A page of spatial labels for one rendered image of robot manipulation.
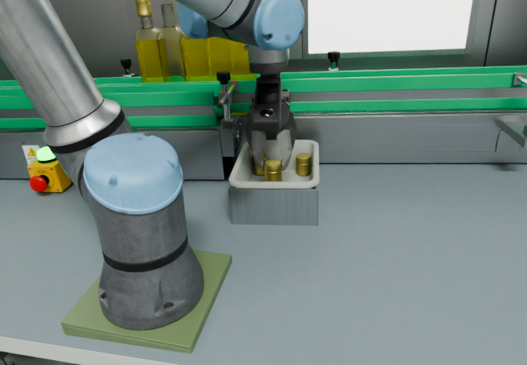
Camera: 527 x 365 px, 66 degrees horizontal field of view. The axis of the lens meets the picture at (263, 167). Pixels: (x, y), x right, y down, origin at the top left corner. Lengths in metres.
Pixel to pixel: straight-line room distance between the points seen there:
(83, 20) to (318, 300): 1.01
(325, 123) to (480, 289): 0.50
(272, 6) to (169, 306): 0.42
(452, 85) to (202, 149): 0.59
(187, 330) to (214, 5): 0.42
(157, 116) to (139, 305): 0.51
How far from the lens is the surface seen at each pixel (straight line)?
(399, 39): 1.15
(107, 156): 0.53
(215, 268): 0.68
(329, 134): 1.00
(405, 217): 0.84
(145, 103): 0.97
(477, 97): 1.06
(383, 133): 1.01
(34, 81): 0.59
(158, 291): 0.58
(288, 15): 0.55
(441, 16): 1.17
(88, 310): 0.66
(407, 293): 0.67
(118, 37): 1.28
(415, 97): 1.02
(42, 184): 1.04
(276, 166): 0.79
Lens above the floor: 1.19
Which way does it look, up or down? 25 degrees down
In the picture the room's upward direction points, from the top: 3 degrees counter-clockwise
